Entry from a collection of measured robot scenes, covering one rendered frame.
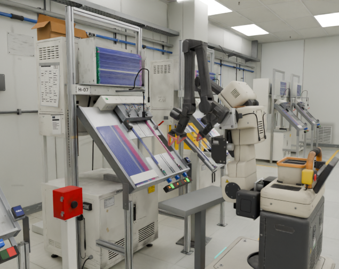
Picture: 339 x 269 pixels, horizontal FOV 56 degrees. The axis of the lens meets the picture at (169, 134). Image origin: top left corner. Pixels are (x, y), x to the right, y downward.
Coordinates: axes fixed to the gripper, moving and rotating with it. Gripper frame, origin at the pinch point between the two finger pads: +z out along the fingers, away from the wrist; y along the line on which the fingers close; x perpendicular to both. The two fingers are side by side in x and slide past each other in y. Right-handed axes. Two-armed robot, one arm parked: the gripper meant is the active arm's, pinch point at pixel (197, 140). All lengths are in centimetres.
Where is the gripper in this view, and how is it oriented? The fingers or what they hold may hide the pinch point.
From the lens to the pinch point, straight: 277.8
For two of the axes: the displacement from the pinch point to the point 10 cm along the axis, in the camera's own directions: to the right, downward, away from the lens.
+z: -6.1, 6.9, 3.9
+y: -4.6, 0.9, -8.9
